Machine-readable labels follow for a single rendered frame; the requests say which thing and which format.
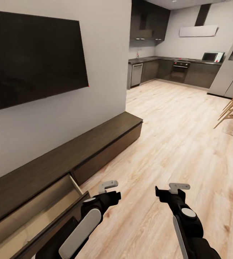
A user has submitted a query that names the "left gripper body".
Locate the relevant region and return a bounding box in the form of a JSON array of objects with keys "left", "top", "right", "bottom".
[{"left": 94, "top": 191, "right": 119, "bottom": 209}]

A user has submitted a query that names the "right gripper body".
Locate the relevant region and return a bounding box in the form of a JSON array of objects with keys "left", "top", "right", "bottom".
[{"left": 159, "top": 190, "right": 185, "bottom": 208}]

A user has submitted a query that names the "pillar candle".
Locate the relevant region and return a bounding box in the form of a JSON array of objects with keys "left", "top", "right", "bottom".
[{"left": 22, "top": 234, "right": 36, "bottom": 246}]

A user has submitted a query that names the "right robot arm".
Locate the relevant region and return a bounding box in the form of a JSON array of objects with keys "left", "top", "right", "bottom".
[{"left": 155, "top": 182, "right": 221, "bottom": 259}]

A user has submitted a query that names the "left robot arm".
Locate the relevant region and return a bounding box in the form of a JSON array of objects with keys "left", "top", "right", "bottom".
[{"left": 31, "top": 180, "right": 121, "bottom": 259}]

